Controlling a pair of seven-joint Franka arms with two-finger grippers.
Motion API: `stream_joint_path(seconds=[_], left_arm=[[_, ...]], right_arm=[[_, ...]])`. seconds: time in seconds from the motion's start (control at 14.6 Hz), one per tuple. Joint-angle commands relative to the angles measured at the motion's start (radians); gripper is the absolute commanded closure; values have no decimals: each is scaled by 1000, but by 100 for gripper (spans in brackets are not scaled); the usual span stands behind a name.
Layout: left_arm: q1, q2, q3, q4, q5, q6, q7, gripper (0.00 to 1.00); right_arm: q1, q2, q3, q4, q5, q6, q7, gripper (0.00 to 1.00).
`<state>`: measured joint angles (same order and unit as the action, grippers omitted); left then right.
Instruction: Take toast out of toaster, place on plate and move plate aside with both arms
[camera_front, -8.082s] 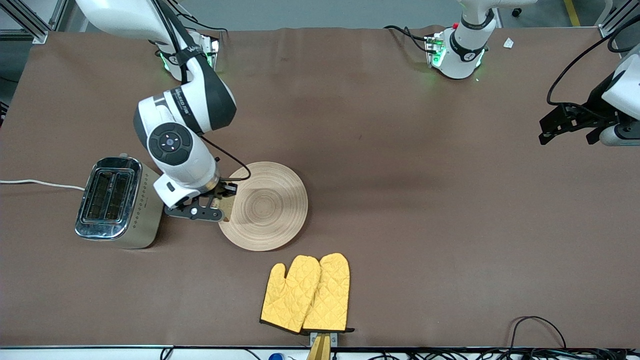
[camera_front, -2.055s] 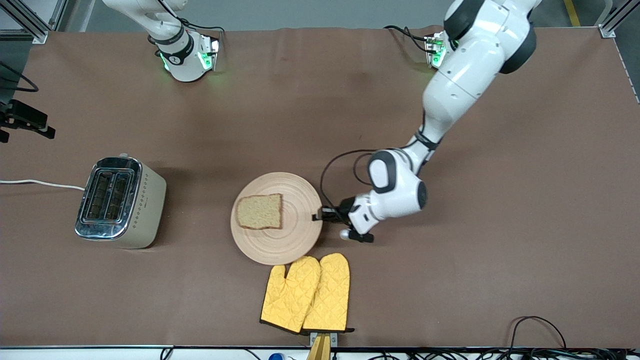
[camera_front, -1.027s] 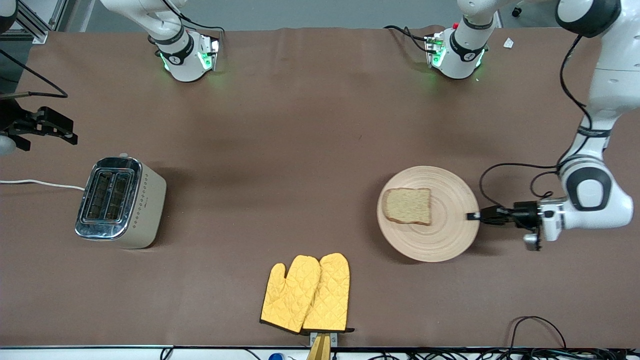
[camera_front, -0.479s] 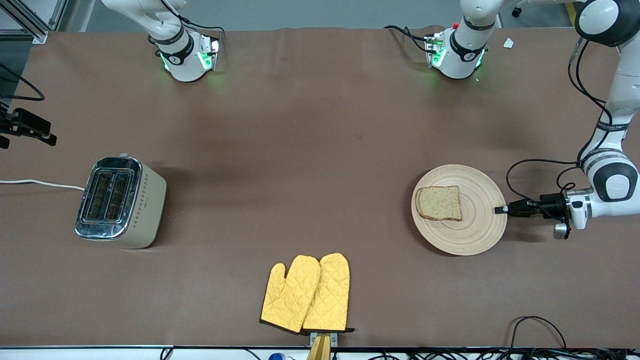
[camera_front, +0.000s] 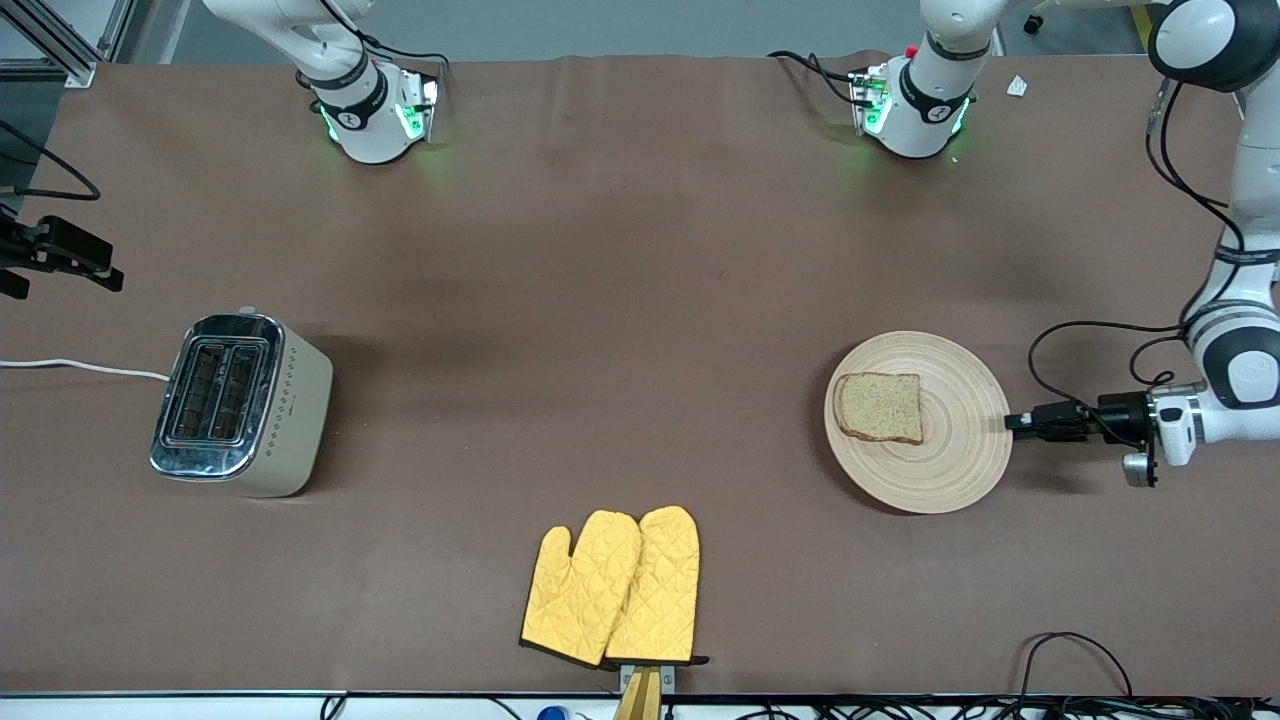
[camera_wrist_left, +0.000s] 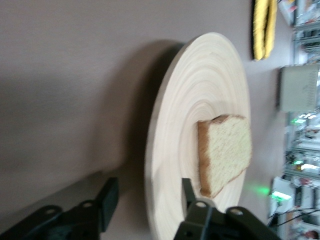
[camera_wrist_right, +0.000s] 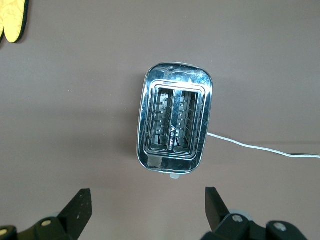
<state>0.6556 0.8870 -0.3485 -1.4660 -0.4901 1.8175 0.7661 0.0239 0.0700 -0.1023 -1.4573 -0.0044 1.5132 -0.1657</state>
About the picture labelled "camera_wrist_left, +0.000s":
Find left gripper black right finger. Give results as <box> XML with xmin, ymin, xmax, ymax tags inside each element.
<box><xmin>174</xmin><ymin>177</ymin><xmax>280</xmax><ymax>240</ymax></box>

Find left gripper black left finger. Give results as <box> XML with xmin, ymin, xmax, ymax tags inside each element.
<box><xmin>0</xmin><ymin>176</ymin><xmax>120</xmax><ymax>240</ymax></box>

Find brown toast slice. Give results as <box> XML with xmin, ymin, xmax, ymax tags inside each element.
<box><xmin>197</xmin><ymin>114</ymin><xmax>253</xmax><ymax>200</ymax></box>

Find round wooden plate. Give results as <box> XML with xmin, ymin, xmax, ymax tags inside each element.
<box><xmin>144</xmin><ymin>32</ymin><xmax>252</xmax><ymax>240</ymax></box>

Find beige chrome toaster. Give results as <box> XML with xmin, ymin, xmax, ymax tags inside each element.
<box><xmin>275</xmin><ymin>64</ymin><xmax>320</xmax><ymax>113</ymax></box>

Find yellow bananas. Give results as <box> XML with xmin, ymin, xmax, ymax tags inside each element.
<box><xmin>250</xmin><ymin>0</ymin><xmax>270</xmax><ymax>62</ymax></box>

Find cluttered lab equipment rack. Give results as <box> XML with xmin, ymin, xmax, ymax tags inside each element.
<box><xmin>276</xmin><ymin>0</ymin><xmax>320</xmax><ymax>240</ymax></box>

